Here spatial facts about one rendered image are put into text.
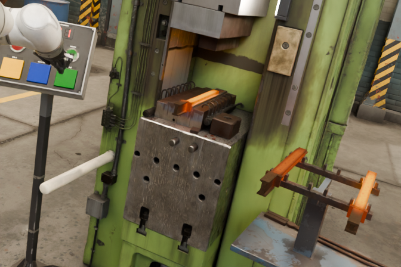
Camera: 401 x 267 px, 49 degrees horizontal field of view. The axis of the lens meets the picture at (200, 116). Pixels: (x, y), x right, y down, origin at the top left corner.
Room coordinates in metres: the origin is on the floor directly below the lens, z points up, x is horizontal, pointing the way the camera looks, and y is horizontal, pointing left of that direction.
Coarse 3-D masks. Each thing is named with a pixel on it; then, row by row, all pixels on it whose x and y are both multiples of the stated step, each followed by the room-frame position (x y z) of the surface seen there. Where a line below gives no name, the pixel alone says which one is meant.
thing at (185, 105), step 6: (198, 96) 1.76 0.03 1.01; (204, 96) 1.78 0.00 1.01; (210, 96) 1.83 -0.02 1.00; (180, 102) 1.56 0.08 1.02; (186, 102) 1.58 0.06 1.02; (192, 102) 1.64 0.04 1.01; (198, 102) 1.70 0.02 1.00; (174, 108) 1.53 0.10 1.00; (180, 108) 1.55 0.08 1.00; (186, 108) 1.60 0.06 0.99; (174, 114) 1.53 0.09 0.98; (180, 114) 1.55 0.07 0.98
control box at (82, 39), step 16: (64, 32) 1.69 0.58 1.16; (80, 32) 1.71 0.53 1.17; (96, 32) 1.75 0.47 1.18; (0, 48) 1.62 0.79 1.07; (64, 48) 1.67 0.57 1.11; (80, 48) 1.68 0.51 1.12; (0, 64) 1.59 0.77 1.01; (80, 64) 1.65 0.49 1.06; (0, 80) 1.56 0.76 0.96; (16, 80) 1.57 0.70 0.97; (48, 80) 1.59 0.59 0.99; (80, 80) 1.62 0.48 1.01; (64, 96) 1.64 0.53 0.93; (80, 96) 1.61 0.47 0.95
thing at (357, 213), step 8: (368, 176) 1.34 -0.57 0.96; (368, 184) 1.27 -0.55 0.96; (360, 192) 1.19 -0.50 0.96; (368, 192) 1.21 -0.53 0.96; (360, 200) 1.13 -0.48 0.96; (352, 208) 1.07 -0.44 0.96; (360, 208) 1.07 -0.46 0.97; (352, 216) 1.01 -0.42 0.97; (360, 216) 1.02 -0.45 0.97; (352, 224) 0.98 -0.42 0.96; (352, 232) 0.98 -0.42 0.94
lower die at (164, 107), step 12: (180, 96) 1.81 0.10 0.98; (192, 96) 1.81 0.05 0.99; (216, 96) 1.86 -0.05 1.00; (228, 96) 1.94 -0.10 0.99; (156, 108) 1.66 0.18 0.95; (168, 108) 1.64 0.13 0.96; (192, 108) 1.61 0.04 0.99; (204, 108) 1.64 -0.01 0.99; (168, 120) 1.64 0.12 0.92; (180, 120) 1.62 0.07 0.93; (192, 120) 1.61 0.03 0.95
